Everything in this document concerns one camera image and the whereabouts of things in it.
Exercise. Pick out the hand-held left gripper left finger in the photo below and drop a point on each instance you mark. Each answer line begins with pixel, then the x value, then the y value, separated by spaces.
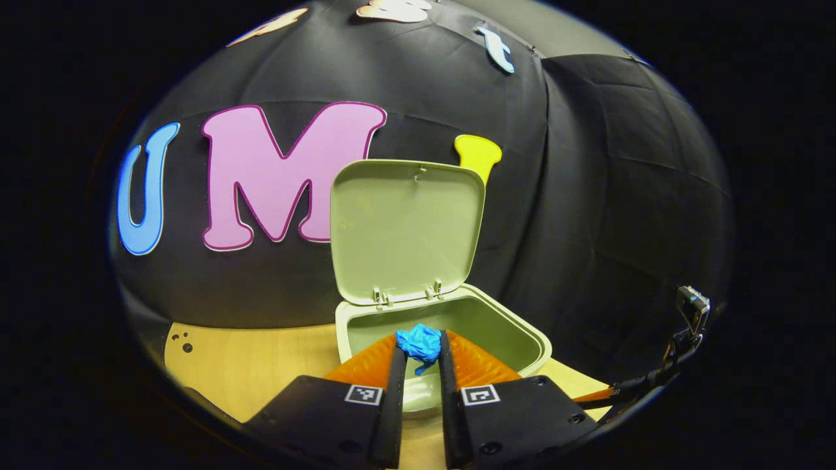
pixel 392 405

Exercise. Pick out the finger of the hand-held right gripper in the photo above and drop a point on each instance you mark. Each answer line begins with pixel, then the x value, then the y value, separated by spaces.
pixel 594 395

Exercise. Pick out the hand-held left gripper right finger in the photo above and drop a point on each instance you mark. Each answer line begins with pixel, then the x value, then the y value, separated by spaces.
pixel 450 405

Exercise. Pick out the blue paper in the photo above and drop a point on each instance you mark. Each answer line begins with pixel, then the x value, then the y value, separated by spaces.
pixel 421 343

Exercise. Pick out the green desktop garbage bin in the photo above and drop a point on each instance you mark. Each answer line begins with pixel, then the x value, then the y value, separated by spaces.
pixel 405 228

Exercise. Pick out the wooden desktop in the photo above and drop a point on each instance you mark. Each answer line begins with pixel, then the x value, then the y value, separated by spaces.
pixel 261 372

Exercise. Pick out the black backdrop cloth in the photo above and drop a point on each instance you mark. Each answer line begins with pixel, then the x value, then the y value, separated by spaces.
pixel 588 196

